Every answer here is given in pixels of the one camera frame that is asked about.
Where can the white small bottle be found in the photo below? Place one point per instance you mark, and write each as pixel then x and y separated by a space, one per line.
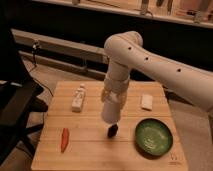
pixel 78 100

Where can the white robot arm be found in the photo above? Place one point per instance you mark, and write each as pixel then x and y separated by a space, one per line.
pixel 125 53

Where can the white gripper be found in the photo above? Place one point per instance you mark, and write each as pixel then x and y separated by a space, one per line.
pixel 119 88

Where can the white rectangular block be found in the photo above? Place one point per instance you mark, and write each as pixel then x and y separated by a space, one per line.
pixel 147 102

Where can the black chair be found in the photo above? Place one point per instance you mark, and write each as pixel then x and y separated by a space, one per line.
pixel 18 95

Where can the orange carrot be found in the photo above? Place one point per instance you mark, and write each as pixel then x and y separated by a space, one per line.
pixel 64 139

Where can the green round plate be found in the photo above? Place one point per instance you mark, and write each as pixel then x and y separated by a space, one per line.
pixel 153 137

